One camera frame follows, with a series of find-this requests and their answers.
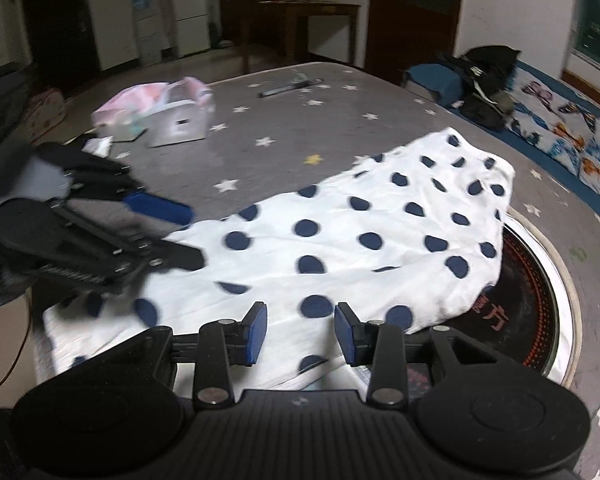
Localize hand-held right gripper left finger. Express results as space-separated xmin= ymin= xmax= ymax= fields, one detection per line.
xmin=105 ymin=302 xmax=269 ymax=408

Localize white fridge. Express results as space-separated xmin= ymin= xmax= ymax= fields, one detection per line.
xmin=169 ymin=0 xmax=212 ymax=59

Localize blue folded cushion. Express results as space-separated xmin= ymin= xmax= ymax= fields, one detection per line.
xmin=401 ymin=63 xmax=465 ymax=107

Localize orange cable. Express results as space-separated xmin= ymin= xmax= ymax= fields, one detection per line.
xmin=0 ymin=297 xmax=33 ymax=397

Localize round induction cooker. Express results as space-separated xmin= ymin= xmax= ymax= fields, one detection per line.
xmin=357 ymin=207 xmax=581 ymax=391

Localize blue sofa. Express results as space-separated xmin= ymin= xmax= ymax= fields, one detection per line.
xmin=450 ymin=57 xmax=600 ymax=221

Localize olive green bag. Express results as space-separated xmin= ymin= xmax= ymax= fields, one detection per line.
xmin=460 ymin=91 xmax=512 ymax=132

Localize dark wooden door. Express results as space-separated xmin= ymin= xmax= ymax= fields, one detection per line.
xmin=21 ymin=0 xmax=101 ymax=92

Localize white polka dot pants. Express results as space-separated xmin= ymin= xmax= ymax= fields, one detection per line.
xmin=42 ymin=127 xmax=517 ymax=393

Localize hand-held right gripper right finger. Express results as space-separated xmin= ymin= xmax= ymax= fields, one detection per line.
xmin=334 ymin=302 xmax=511 ymax=407

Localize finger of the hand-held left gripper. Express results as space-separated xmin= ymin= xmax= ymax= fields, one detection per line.
xmin=55 ymin=202 xmax=206 ymax=282
xmin=70 ymin=160 xmax=191 ymax=225

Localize black pen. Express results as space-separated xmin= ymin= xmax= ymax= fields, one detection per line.
xmin=257 ymin=77 xmax=326 ymax=99

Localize white crumpled paper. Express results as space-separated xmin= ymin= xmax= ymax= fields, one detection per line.
xmin=82 ymin=135 xmax=114 ymax=157

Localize pink bag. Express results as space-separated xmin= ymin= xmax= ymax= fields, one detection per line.
xmin=22 ymin=87 xmax=67 ymax=142

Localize water dispenser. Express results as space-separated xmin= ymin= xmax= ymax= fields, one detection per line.
xmin=131 ymin=0 xmax=165 ymax=67

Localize pink cloth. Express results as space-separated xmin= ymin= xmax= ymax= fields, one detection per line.
xmin=91 ymin=76 xmax=216 ymax=131

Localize brown glass panel door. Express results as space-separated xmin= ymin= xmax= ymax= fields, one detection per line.
xmin=364 ymin=0 xmax=465 ymax=86

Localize butterfly print pillow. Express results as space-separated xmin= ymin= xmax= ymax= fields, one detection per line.
xmin=505 ymin=67 xmax=600 ymax=201

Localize wooden desk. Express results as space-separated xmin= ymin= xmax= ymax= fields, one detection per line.
xmin=242 ymin=0 xmax=362 ymax=75

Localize grey star print tablecloth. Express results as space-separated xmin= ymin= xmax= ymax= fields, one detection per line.
xmin=0 ymin=62 xmax=600 ymax=480

